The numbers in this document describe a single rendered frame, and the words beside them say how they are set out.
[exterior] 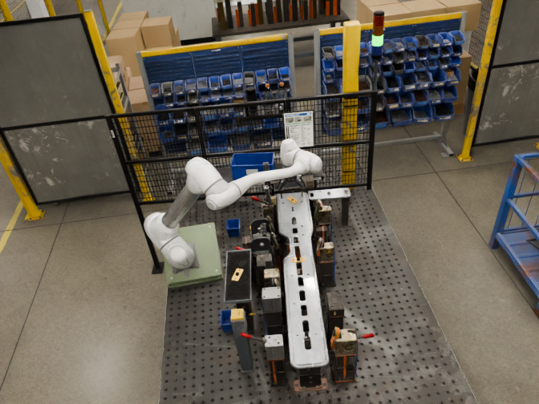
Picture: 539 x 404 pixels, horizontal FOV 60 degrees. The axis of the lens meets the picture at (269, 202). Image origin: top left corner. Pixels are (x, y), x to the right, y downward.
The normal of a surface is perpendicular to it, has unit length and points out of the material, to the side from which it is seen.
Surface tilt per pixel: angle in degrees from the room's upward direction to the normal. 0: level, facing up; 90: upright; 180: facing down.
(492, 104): 91
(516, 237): 0
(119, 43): 90
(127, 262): 0
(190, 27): 90
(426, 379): 0
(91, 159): 93
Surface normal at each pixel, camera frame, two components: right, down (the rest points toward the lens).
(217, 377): -0.08, -0.78
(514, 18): 0.11, 0.62
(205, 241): 0.04, -0.18
